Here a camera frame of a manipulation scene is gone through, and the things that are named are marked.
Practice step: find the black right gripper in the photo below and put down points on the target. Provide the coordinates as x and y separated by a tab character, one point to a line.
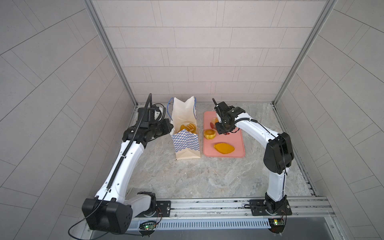
219	130

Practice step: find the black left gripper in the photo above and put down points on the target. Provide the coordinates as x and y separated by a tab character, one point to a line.
164	122

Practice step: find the blue checkered paper bag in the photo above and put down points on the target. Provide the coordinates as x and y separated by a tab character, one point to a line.
186	144

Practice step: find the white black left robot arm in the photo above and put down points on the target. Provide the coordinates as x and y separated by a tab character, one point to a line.
109	211

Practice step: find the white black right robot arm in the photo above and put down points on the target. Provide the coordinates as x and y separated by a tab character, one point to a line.
270	207

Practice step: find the sesame oval bread roll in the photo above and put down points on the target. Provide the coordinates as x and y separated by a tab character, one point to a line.
213	123

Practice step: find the pink plastic tray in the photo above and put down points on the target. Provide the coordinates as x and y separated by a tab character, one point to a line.
234	139

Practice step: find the small yellow bun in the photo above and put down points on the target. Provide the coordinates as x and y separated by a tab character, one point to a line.
209	134

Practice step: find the left circuit board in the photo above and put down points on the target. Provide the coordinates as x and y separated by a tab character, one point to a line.
148	226

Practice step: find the circuit board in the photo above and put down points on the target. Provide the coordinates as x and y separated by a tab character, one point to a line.
148	226
277	225

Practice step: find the right circuit board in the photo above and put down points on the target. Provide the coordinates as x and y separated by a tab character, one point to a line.
277	225

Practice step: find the aluminium corner profile left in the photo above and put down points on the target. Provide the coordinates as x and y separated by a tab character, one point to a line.
107	45

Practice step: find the aluminium corner profile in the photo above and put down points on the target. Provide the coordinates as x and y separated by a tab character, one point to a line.
107	45
319	23

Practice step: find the aluminium corner profile right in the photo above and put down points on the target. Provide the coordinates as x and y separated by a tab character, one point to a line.
319	23

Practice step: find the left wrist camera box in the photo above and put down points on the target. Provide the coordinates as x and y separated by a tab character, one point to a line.
149	116

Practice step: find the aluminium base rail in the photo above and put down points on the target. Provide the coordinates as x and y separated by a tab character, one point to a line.
312	217

